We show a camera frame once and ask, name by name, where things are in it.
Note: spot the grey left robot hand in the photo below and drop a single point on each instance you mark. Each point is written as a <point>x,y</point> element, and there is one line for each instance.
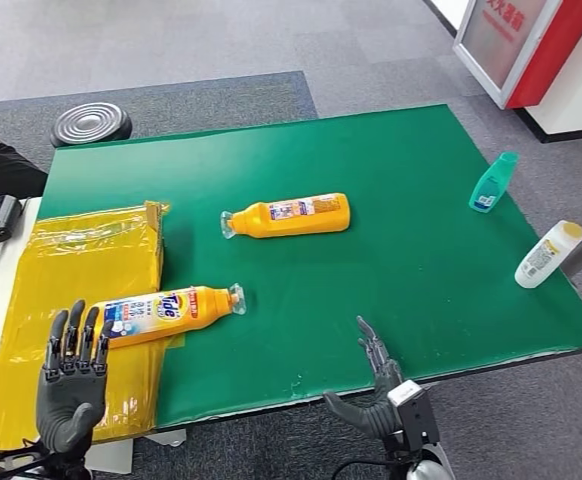
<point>71,404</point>

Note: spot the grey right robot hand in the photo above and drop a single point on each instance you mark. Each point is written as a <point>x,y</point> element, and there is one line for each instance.
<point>383,387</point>

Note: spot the orange Tide detergent bottle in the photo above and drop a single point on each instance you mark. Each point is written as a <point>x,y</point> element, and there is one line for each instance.
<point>171,314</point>

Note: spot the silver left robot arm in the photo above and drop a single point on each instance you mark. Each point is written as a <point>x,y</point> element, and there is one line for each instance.
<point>66,469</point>

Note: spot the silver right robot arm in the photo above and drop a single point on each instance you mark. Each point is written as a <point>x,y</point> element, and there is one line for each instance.
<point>428,472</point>

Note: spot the teal plastic bottle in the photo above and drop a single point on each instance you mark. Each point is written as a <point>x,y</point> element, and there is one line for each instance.
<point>491,187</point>

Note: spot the white bottle yellow cap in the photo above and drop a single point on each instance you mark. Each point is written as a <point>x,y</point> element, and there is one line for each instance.
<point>543,258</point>

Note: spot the white table foot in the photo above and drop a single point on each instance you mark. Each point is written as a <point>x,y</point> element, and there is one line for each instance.
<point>169,438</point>

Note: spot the yellow plastic wrapped box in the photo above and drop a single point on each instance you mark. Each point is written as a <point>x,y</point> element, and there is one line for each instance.
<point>71,265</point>

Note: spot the green table mat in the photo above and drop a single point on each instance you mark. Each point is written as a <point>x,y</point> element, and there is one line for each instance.
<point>371,172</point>

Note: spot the black round stool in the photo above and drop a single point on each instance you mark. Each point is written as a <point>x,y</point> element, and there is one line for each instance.
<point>90,124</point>

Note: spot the red white display cabinet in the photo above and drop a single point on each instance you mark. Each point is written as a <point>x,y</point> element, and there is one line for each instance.
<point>551,46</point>

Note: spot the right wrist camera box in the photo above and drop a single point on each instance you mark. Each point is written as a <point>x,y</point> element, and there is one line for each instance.
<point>413,414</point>

